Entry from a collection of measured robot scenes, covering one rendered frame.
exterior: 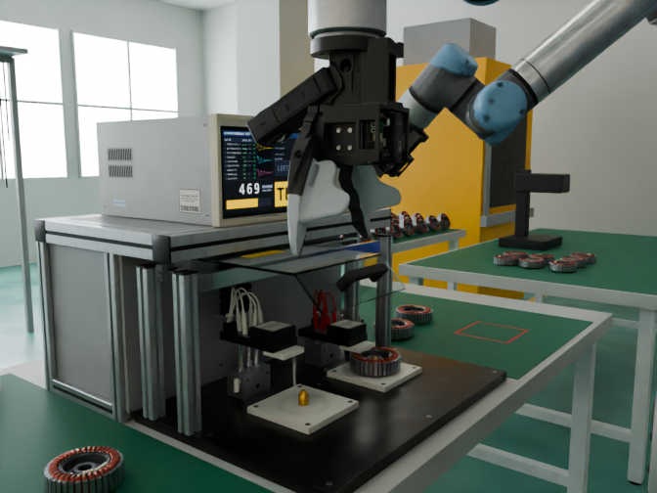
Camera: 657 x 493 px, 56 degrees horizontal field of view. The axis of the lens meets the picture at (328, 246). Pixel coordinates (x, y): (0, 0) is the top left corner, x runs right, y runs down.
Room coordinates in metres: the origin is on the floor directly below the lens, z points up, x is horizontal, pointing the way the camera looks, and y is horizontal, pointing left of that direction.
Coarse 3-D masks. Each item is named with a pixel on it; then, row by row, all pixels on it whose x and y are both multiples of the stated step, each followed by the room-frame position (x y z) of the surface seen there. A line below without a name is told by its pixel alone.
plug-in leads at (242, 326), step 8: (232, 288) 1.19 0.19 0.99; (240, 288) 1.20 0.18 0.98; (232, 296) 1.19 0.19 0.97; (240, 296) 1.16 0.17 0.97; (248, 296) 1.21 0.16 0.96; (256, 296) 1.20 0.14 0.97; (232, 304) 1.19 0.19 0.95; (232, 312) 1.20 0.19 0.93; (248, 312) 1.20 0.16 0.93; (256, 312) 1.18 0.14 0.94; (232, 320) 1.20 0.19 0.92; (240, 320) 1.18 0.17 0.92; (248, 320) 1.20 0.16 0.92; (256, 320) 1.18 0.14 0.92; (224, 328) 1.19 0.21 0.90; (232, 328) 1.19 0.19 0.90; (240, 328) 1.18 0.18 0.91; (248, 328) 1.20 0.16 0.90
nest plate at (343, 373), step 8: (336, 368) 1.30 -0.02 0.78; (344, 368) 1.30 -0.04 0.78; (408, 368) 1.30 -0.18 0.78; (416, 368) 1.30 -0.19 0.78; (328, 376) 1.28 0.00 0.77; (336, 376) 1.26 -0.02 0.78; (344, 376) 1.25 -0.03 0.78; (352, 376) 1.25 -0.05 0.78; (360, 376) 1.25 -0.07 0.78; (384, 376) 1.25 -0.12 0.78; (392, 376) 1.25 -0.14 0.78; (400, 376) 1.25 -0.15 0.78; (408, 376) 1.26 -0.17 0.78; (360, 384) 1.23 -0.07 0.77; (368, 384) 1.21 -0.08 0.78; (376, 384) 1.20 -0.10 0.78; (384, 384) 1.20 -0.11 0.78; (392, 384) 1.21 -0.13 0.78
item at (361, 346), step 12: (336, 324) 1.34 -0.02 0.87; (348, 324) 1.34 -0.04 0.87; (360, 324) 1.34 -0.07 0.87; (312, 336) 1.36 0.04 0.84; (324, 336) 1.34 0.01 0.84; (336, 336) 1.32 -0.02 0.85; (348, 336) 1.30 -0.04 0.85; (360, 336) 1.33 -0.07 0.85; (348, 348) 1.30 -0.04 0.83; (360, 348) 1.29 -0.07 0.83
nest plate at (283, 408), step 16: (272, 400) 1.12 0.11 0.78; (288, 400) 1.12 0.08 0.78; (320, 400) 1.12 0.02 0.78; (336, 400) 1.12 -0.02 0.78; (352, 400) 1.12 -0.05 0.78; (272, 416) 1.05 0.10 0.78; (288, 416) 1.05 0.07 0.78; (304, 416) 1.05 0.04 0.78; (320, 416) 1.05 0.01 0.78; (336, 416) 1.06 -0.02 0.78; (304, 432) 1.00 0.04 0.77
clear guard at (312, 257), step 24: (240, 264) 1.01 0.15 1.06; (264, 264) 1.01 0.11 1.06; (288, 264) 1.01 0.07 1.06; (312, 264) 1.01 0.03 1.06; (336, 264) 1.02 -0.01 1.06; (360, 264) 1.06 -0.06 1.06; (312, 288) 0.93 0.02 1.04; (336, 288) 0.97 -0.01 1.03; (360, 288) 1.01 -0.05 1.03; (384, 288) 1.05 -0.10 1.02
